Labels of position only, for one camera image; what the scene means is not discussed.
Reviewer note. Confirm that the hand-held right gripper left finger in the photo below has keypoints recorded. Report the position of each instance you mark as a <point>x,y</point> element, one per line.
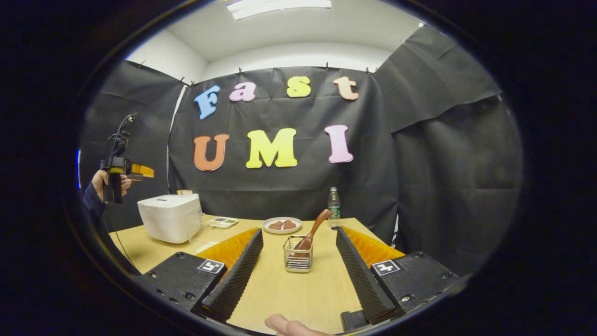
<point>238,280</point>

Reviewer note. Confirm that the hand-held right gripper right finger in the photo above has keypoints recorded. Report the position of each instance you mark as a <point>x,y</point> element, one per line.
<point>359,275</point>

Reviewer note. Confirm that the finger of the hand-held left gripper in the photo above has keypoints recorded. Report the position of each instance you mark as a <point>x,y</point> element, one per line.
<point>142,170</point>

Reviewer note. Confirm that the white rice cooker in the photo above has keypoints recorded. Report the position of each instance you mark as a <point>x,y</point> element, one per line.
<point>170,219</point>

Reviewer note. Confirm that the brown wooden spoon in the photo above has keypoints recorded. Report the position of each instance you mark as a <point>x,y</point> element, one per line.
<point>315,228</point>

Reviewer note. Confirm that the white divided condiment dish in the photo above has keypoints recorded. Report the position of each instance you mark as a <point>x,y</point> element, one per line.
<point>222,222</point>

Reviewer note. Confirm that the white round plate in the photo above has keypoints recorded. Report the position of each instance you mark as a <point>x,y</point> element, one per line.
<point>282,231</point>

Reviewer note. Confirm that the brown meat piece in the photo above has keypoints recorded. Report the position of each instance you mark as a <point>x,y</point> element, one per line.
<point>289,224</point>
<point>276,225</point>

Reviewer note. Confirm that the clear plastic water bottle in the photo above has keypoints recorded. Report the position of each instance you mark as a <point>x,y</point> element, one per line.
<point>334,207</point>

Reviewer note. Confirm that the black backdrop cloth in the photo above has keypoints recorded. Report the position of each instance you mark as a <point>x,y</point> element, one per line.
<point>289,186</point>

